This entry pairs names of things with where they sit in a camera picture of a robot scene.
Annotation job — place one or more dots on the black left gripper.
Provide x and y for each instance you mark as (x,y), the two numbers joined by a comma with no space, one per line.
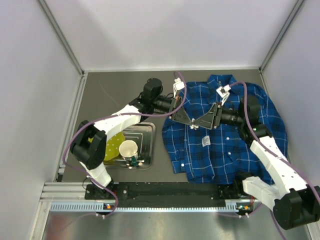
(175,108)

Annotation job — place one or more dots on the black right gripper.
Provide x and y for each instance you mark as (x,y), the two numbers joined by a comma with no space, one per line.
(215,116)

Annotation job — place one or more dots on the blue plaid shirt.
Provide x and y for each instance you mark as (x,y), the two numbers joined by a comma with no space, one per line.
(209,155)

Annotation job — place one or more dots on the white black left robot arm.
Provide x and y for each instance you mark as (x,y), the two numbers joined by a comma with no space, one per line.
(89,144)

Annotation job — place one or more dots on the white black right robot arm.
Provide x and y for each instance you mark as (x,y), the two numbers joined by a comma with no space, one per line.
(291,199)

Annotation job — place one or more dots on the silver metal tray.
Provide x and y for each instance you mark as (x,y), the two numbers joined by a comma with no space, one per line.
(143,134)

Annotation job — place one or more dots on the white paper cup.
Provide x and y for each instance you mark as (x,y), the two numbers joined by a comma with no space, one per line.
(129,150)

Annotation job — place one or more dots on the green dotted plate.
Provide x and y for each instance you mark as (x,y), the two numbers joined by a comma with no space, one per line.
(112,146)

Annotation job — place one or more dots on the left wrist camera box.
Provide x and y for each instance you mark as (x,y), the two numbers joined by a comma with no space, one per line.
(177,87)

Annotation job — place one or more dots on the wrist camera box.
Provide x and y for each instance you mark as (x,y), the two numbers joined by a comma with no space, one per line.
(177,87)
(224,93)

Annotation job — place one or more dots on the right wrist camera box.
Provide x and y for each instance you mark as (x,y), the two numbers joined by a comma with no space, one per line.
(224,93)

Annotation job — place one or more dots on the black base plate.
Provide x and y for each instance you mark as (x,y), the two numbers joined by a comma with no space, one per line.
(131,190)

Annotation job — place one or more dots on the white slotted cable duct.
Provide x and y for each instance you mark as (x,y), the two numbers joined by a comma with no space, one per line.
(104,207)

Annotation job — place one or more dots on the aluminium front frame rail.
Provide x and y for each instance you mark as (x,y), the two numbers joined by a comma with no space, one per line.
(79,191)

